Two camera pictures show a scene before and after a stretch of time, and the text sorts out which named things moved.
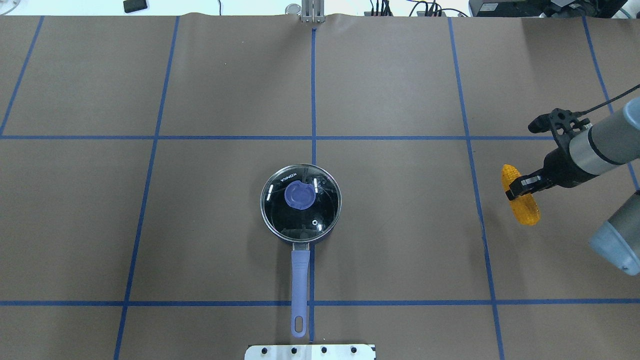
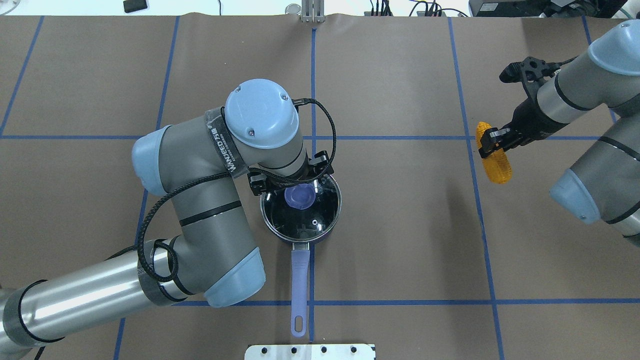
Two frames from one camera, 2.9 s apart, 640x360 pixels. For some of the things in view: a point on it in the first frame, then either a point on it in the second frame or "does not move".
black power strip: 419,13 does not move
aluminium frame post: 313,11 does not move
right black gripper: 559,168 → 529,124
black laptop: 578,9 does not move
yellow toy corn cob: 525,207 → 498,166
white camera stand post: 310,352 does not move
